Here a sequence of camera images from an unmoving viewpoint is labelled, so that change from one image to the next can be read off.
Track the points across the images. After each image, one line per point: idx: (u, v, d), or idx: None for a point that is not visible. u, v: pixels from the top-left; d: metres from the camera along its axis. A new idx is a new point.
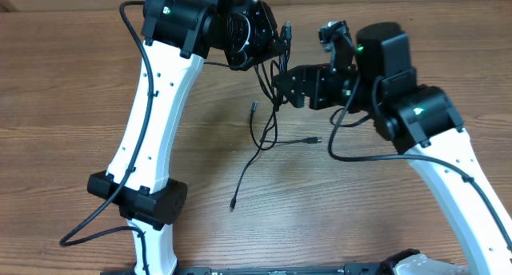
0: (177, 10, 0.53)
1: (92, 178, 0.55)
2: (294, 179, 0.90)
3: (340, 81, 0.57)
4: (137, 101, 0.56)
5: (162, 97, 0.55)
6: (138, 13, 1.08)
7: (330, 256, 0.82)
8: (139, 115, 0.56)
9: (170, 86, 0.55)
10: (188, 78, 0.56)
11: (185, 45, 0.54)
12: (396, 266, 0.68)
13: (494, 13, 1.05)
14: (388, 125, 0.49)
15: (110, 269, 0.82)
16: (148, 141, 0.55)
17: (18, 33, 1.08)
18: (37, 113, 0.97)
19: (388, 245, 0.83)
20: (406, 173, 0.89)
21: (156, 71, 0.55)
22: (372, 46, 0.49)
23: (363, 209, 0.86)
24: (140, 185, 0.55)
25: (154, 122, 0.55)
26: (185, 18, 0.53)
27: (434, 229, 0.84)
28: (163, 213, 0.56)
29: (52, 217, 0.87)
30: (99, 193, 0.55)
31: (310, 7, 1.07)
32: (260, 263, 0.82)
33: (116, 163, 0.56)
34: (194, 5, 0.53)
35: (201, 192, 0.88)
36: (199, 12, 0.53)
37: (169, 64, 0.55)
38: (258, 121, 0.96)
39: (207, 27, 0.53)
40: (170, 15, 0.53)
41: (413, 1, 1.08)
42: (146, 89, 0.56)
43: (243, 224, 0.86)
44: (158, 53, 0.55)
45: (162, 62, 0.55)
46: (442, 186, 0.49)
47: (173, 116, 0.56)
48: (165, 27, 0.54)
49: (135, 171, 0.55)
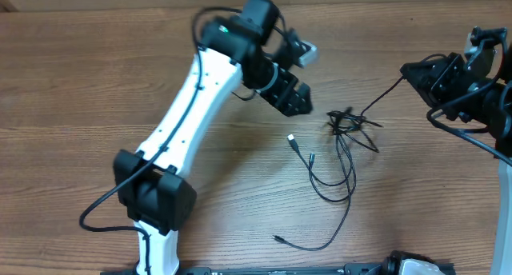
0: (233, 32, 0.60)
1: (122, 152, 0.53)
2: (294, 179, 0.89)
3: (467, 82, 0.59)
4: (181, 93, 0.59)
5: (206, 90, 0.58)
6: (138, 13, 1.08)
7: (330, 256, 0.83)
8: (181, 105, 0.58)
9: (217, 84, 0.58)
10: (230, 84, 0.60)
11: (234, 55, 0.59)
12: (406, 261, 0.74)
13: (494, 13, 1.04)
14: (507, 122, 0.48)
15: (110, 269, 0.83)
16: (186, 126, 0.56)
17: (17, 32, 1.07)
18: (36, 113, 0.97)
19: (388, 245, 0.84)
20: (406, 173, 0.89)
21: (206, 70, 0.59)
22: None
23: (363, 209, 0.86)
24: (169, 164, 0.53)
25: (194, 109, 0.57)
26: (242, 37, 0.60)
27: (434, 229, 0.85)
28: (177, 213, 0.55)
29: (52, 217, 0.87)
30: (126, 169, 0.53)
31: (311, 7, 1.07)
32: (260, 263, 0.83)
33: (150, 142, 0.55)
34: (244, 32, 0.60)
35: (201, 192, 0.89)
36: (249, 37, 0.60)
37: (218, 63, 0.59)
38: (259, 122, 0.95)
39: (252, 52, 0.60)
40: (225, 33, 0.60)
41: (414, 1, 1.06)
42: (192, 85, 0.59)
43: (243, 224, 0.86)
44: (213, 56, 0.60)
45: (213, 64, 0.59)
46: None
47: (210, 113, 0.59)
48: (219, 41, 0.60)
49: (166, 150, 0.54)
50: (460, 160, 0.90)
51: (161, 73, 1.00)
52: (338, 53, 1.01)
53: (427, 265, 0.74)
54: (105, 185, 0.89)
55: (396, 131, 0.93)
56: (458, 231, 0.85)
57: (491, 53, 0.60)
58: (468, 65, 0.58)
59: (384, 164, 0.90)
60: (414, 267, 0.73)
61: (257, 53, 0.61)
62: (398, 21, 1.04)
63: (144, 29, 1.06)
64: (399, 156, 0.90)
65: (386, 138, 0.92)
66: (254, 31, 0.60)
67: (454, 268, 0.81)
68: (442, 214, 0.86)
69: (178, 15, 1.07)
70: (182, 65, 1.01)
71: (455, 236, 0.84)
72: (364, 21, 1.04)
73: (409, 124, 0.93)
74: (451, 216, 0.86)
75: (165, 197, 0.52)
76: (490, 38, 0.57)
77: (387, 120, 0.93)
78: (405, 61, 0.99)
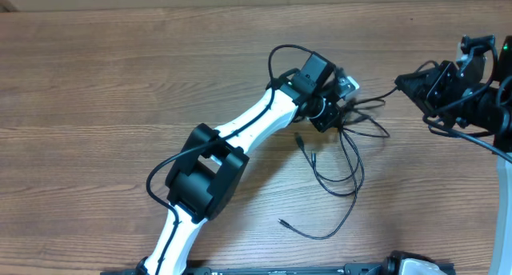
0: (294, 85, 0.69)
1: (202, 124, 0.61)
2: (294, 179, 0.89)
3: (461, 88, 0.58)
4: (251, 109, 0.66)
5: (273, 112, 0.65)
6: (139, 13, 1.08)
7: (330, 256, 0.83)
8: (250, 115, 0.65)
9: (282, 109, 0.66)
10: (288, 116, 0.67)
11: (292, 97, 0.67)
12: (406, 260, 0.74)
13: (494, 13, 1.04)
14: (505, 118, 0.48)
15: (110, 269, 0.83)
16: (254, 128, 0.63)
17: (18, 33, 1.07)
18: (36, 112, 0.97)
19: (387, 246, 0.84)
20: (406, 173, 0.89)
21: (275, 101, 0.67)
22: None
23: (363, 209, 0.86)
24: (238, 145, 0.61)
25: (263, 119, 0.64)
26: (301, 93, 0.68)
27: (434, 229, 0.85)
28: (223, 197, 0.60)
29: (52, 217, 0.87)
30: (202, 135, 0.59)
31: (310, 7, 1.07)
32: (260, 263, 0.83)
33: (226, 127, 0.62)
34: (302, 90, 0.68)
35: None
36: (306, 93, 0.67)
37: (286, 97, 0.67)
38: None
39: (302, 109, 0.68)
40: (290, 86, 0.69)
41: (413, 1, 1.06)
42: (262, 105, 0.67)
43: (244, 224, 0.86)
44: (282, 97, 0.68)
45: (283, 97, 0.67)
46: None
47: (265, 133, 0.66)
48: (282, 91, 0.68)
49: (238, 136, 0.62)
50: (460, 160, 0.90)
51: (161, 73, 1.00)
52: (338, 54, 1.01)
53: (427, 264, 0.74)
54: (105, 185, 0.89)
55: (396, 131, 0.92)
56: (458, 231, 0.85)
57: (482, 61, 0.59)
58: (460, 73, 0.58)
59: (384, 164, 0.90)
60: (414, 267, 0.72)
61: (306, 108, 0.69)
62: (398, 21, 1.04)
63: (144, 29, 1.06)
64: (399, 156, 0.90)
65: (386, 138, 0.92)
66: (308, 90, 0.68)
67: (454, 268, 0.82)
68: (442, 214, 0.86)
69: (178, 15, 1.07)
70: (182, 65, 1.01)
71: (454, 236, 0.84)
72: (364, 21, 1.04)
73: (409, 124, 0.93)
74: (451, 216, 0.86)
75: (228, 169, 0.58)
76: (479, 45, 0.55)
77: (387, 120, 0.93)
78: (405, 61, 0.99)
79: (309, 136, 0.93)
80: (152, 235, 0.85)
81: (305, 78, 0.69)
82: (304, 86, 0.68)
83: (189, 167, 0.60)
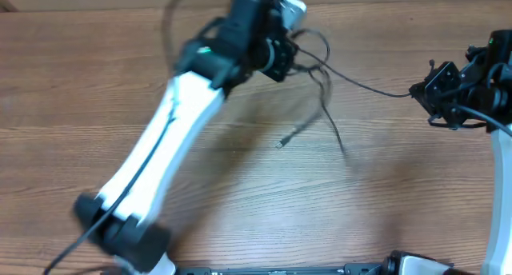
0: (218, 45, 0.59)
1: (81, 197, 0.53)
2: (294, 179, 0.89)
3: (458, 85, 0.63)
4: (151, 125, 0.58)
5: (179, 122, 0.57)
6: (139, 13, 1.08)
7: (330, 256, 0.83)
8: (146, 145, 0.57)
9: (194, 109, 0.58)
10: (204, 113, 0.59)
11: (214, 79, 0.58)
12: (406, 257, 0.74)
13: (494, 13, 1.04)
14: (497, 97, 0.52)
15: None
16: (152, 171, 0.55)
17: (18, 33, 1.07)
18: (36, 112, 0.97)
19: (388, 246, 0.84)
20: (406, 173, 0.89)
21: (180, 99, 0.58)
22: (504, 37, 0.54)
23: (363, 209, 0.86)
24: (132, 213, 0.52)
25: (166, 140, 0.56)
26: (227, 58, 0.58)
27: (434, 229, 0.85)
28: (147, 256, 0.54)
29: (52, 217, 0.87)
30: (83, 215, 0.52)
31: (310, 7, 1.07)
32: (260, 263, 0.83)
33: (111, 186, 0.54)
34: (227, 54, 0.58)
35: (201, 193, 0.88)
36: (232, 60, 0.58)
37: (195, 88, 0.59)
38: (261, 122, 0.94)
39: (235, 73, 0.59)
40: (205, 53, 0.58)
41: (414, 1, 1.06)
42: (166, 113, 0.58)
43: (243, 224, 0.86)
44: (191, 81, 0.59)
45: (190, 94, 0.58)
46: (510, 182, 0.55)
47: (183, 148, 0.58)
48: (200, 61, 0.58)
49: (130, 194, 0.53)
50: (460, 160, 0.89)
51: (161, 73, 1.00)
52: (338, 54, 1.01)
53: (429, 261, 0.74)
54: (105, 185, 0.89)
55: (396, 131, 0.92)
56: (458, 231, 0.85)
57: None
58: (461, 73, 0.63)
59: (384, 164, 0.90)
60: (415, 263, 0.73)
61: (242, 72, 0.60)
62: (398, 21, 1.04)
63: (144, 29, 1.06)
64: (399, 156, 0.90)
65: (386, 138, 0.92)
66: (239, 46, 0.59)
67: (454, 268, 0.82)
68: (442, 214, 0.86)
69: (178, 15, 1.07)
70: None
71: (454, 236, 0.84)
72: (364, 21, 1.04)
73: (409, 124, 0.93)
74: (451, 216, 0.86)
75: (122, 246, 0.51)
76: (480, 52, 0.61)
77: (387, 120, 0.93)
78: (405, 62, 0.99)
79: (309, 136, 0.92)
80: None
81: (233, 29, 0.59)
82: (234, 41, 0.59)
83: (103, 238, 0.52)
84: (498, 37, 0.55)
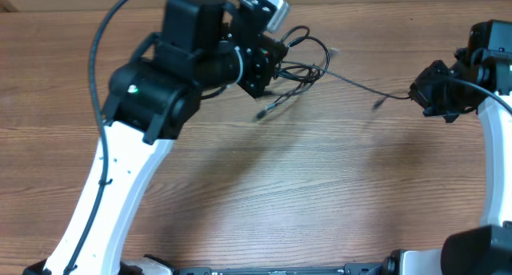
0: (154, 79, 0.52)
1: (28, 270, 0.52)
2: (294, 179, 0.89)
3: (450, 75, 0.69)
4: (88, 185, 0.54)
5: (114, 185, 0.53)
6: (139, 13, 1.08)
7: (330, 256, 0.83)
8: (86, 210, 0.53)
9: (127, 170, 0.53)
10: (147, 168, 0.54)
11: (149, 130, 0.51)
12: (404, 253, 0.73)
13: (493, 13, 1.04)
14: (480, 73, 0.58)
15: None
16: (94, 237, 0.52)
17: (18, 33, 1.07)
18: (36, 112, 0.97)
19: (388, 246, 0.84)
20: (406, 173, 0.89)
21: (113, 157, 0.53)
22: (482, 28, 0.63)
23: (363, 209, 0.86)
24: None
25: (103, 205, 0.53)
26: (164, 93, 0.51)
27: (434, 228, 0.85)
28: None
29: (52, 217, 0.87)
30: None
31: (310, 7, 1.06)
32: (260, 263, 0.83)
33: (56, 257, 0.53)
34: (164, 87, 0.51)
35: (201, 192, 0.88)
36: (170, 94, 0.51)
37: (126, 143, 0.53)
38: (261, 122, 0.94)
39: (178, 109, 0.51)
40: (136, 94, 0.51)
41: (413, 1, 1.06)
42: (98, 176, 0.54)
43: (243, 224, 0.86)
44: (122, 132, 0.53)
45: (122, 150, 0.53)
46: (497, 132, 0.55)
47: (129, 206, 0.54)
48: (130, 105, 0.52)
49: (76, 269, 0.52)
50: (460, 160, 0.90)
51: None
52: (338, 54, 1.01)
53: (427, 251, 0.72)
54: None
55: (396, 131, 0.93)
56: (458, 231, 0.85)
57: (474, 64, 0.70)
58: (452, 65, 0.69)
59: (384, 164, 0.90)
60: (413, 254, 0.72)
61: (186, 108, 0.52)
62: (398, 21, 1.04)
63: (144, 29, 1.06)
64: (399, 156, 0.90)
65: (386, 138, 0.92)
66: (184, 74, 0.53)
67: None
68: (442, 213, 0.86)
69: None
70: None
71: None
72: (364, 21, 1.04)
73: (409, 124, 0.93)
74: (451, 216, 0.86)
75: None
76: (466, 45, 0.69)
77: (387, 120, 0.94)
78: (405, 62, 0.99)
79: (309, 137, 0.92)
80: (152, 235, 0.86)
81: (171, 49, 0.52)
82: (178, 68, 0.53)
83: None
84: (477, 30, 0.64)
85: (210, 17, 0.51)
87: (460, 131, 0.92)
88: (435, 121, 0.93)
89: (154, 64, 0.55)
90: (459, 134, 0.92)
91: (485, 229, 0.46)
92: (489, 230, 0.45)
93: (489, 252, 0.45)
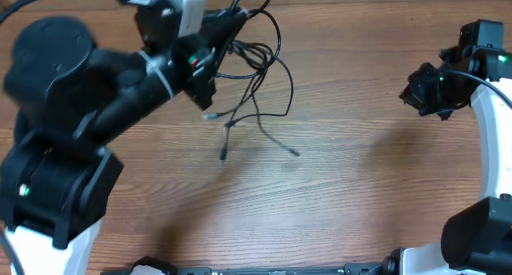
0: (46, 170, 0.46)
1: None
2: (294, 179, 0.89)
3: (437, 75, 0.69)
4: None
5: None
6: None
7: (330, 256, 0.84)
8: None
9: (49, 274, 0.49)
10: (74, 261, 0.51)
11: (54, 235, 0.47)
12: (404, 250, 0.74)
13: (493, 13, 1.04)
14: (470, 65, 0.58)
15: (110, 269, 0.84)
16: None
17: None
18: None
19: (388, 245, 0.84)
20: (406, 173, 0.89)
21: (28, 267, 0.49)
22: (470, 29, 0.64)
23: (363, 209, 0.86)
24: None
25: None
26: (63, 189, 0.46)
27: (434, 228, 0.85)
28: None
29: None
30: None
31: (310, 7, 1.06)
32: (260, 263, 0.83)
33: None
34: (64, 178, 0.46)
35: (201, 192, 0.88)
36: (73, 188, 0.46)
37: (34, 249, 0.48)
38: (260, 122, 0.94)
39: (86, 197, 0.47)
40: (30, 195, 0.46)
41: (413, 1, 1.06)
42: None
43: (243, 224, 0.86)
44: (28, 240, 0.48)
45: (36, 259, 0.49)
46: (490, 117, 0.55)
47: None
48: (26, 208, 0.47)
49: None
50: (459, 159, 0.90)
51: None
52: (338, 54, 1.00)
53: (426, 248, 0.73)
54: None
55: (396, 131, 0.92)
56: None
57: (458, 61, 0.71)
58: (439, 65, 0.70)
59: (384, 164, 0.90)
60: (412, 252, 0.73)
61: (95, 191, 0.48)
62: (398, 21, 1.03)
63: None
64: (398, 156, 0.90)
65: (386, 137, 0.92)
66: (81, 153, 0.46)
67: None
68: (442, 213, 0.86)
69: None
70: None
71: None
72: (364, 21, 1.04)
73: (409, 124, 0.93)
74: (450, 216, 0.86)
75: None
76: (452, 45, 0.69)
77: (386, 120, 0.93)
78: (405, 62, 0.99)
79: (308, 137, 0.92)
80: (151, 235, 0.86)
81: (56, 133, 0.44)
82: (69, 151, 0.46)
83: None
84: (466, 30, 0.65)
85: (72, 81, 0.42)
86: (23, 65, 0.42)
87: (460, 130, 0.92)
88: (436, 121, 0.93)
89: (39, 143, 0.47)
90: (459, 134, 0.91)
91: (482, 201, 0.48)
92: (486, 202, 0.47)
93: (487, 223, 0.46)
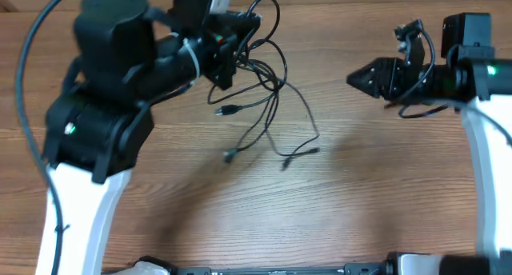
0: (90, 115, 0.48)
1: None
2: (294, 179, 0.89)
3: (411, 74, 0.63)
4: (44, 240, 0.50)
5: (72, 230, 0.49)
6: None
7: (330, 256, 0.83)
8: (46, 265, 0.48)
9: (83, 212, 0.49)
10: (107, 202, 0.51)
11: (95, 172, 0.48)
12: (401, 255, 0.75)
13: (494, 13, 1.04)
14: (458, 76, 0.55)
15: (110, 269, 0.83)
16: None
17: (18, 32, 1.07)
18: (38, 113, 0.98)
19: (388, 246, 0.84)
20: (406, 173, 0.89)
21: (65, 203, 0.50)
22: (454, 21, 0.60)
23: (363, 209, 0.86)
24: None
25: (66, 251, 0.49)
26: (102, 126, 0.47)
27: (434, 228, 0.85)
28: None
29: None
30: None
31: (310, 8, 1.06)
32: (260, 263, 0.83)
33: None
34: (106, 117, 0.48)
35: (201, 192, 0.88)
36: (112, 126, 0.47)
37: (76, 185, 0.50)
38: (259, 123, 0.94)
39: (124, 141, 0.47)
40: (74, 133, 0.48)
41: (413, 1, 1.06)
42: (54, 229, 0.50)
43: (243, 224, 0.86)
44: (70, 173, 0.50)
45: (75, 195, 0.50)
46: (482, 146, 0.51)
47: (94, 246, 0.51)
48: (69, 145, 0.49)
49: None
50: (460, 159, 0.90)
51: None
52: (338, 54, 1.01)
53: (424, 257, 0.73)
54: None
55: (396, 131, 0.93)
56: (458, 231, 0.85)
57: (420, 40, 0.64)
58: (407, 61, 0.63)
59: (384, 164, 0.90)
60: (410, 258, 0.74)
61: (132, 138, 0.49)
62: (398, 21, 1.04)
63: None
64: (398, 156, 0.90)
65: (386, 137, 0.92)
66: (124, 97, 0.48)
67: None
68: (442, 213, 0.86)
69: None
70: None
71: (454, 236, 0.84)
72: (364, 21, 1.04)
73: (409, 124, 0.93)
74: (451, 217, 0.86)
75: None
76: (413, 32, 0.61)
77: (386, 120, 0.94)
78: None
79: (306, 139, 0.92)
80: (151, 235, 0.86)
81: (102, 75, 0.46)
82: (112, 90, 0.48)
83: None
84: (450, 23, 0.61)
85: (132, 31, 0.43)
86: (95, 11, 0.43)
87: (460, 130, 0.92)
88: (436, 121, 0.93)
89: (86, 93, 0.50)
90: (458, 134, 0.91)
91: None
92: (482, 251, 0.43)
93: None
